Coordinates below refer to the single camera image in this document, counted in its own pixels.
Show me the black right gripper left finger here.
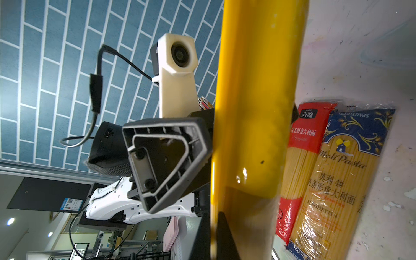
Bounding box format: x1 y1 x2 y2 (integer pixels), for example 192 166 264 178
189 212 211 260

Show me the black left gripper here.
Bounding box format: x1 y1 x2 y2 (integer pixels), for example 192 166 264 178
122 108 215 214

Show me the red spaghetti bag inner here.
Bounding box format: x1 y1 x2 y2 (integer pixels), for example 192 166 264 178
276 102 338 244

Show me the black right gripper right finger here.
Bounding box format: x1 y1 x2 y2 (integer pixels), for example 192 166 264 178
216 212 241 260

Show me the blue moli pasta bag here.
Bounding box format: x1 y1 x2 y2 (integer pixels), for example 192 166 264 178
287 108 395 260

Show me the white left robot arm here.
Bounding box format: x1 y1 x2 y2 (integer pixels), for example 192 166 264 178
84 109 215 224

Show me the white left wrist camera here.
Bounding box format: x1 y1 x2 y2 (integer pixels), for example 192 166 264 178
151 33 200 118

